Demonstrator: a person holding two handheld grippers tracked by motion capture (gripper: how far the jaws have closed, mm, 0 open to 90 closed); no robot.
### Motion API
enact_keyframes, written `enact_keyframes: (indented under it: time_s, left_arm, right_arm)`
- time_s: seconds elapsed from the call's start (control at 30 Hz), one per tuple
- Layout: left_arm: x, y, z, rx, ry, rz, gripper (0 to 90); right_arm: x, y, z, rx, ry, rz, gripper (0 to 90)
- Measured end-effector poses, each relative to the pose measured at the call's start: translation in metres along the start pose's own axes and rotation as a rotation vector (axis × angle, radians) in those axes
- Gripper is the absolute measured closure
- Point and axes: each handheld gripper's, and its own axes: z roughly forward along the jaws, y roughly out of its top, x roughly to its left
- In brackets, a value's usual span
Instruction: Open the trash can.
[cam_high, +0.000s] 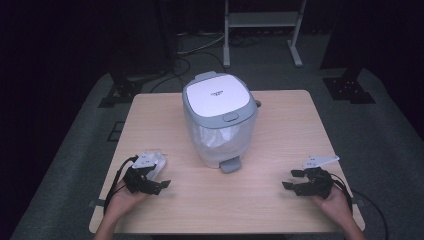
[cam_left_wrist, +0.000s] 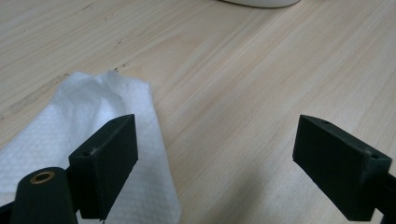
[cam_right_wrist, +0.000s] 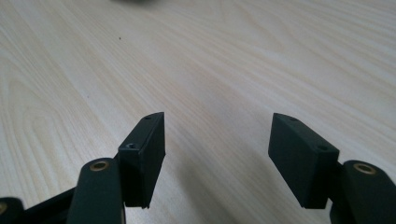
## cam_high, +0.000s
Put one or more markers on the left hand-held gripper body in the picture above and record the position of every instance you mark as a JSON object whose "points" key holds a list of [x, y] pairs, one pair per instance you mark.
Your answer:
{"points": [[136, 181]]}

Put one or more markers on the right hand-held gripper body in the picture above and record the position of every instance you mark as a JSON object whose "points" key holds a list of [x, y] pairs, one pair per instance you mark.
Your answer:
{"points": [[316, 183]]}

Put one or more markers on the clear plastic packet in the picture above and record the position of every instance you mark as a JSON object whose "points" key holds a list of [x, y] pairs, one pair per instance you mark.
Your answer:
{"points": [[161, 163]]}

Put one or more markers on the white grey-lidded pedal trash can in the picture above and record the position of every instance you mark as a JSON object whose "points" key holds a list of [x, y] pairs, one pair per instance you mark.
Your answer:
{"points": [[216, 96]]}

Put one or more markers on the person's left hand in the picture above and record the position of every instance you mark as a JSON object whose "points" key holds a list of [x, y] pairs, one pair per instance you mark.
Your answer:
{"points": [[123, 201]]}

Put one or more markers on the person's right hand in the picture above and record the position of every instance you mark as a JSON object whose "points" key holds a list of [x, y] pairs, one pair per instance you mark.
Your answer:
{"points": [[335, 205]]}

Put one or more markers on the grey table edge tab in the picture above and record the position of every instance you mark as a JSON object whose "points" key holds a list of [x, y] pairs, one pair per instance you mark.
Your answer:
{"points": [[358, 201], [95, 203]]}

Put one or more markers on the small dark round knob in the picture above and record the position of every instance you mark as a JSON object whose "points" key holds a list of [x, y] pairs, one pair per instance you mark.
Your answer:
{"points": [[258, 103]]}

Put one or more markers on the black stand base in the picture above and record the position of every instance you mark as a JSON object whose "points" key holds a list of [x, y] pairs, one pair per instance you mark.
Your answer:
{"points": [[348, 89], [121, 91]]}

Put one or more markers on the white metal stand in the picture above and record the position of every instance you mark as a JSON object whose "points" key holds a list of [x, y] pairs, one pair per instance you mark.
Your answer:
{"points": [[261, 19]]}

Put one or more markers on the black floor outlet frame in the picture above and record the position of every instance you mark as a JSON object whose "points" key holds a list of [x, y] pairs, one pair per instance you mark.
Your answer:
{"points": [[115, 131]]}

